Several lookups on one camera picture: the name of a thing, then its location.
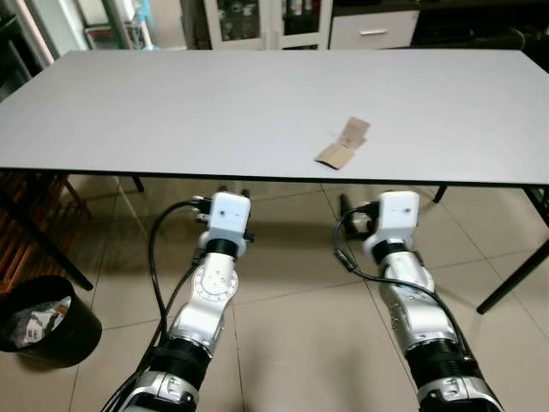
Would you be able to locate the small black rubbish bin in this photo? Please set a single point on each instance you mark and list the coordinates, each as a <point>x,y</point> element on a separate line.
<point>79,336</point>

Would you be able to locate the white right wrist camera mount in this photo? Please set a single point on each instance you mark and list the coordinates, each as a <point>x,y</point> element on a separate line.
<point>397,215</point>

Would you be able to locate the grey table with black legs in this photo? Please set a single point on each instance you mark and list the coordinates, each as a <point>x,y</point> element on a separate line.
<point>214,112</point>

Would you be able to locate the white glass door cabinet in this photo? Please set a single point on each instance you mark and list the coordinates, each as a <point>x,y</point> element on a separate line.
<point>268,41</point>

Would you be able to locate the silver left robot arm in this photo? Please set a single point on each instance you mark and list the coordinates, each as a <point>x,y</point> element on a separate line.
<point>210,292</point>

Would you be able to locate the crumpled white trash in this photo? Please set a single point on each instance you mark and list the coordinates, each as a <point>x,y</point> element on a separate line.
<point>39,322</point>

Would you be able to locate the brown paper scrap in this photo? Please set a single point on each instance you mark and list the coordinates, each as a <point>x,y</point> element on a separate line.
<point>334,154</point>

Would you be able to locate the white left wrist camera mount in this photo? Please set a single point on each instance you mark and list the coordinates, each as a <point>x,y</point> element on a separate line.
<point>229,215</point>

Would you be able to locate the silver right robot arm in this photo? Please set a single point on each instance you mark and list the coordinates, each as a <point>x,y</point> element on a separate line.
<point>412,309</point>

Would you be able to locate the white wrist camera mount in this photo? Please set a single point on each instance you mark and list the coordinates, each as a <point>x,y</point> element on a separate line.
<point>397,215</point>
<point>229,215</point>

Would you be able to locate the white drawer cabinet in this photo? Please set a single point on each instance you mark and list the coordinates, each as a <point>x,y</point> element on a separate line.
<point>373,33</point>

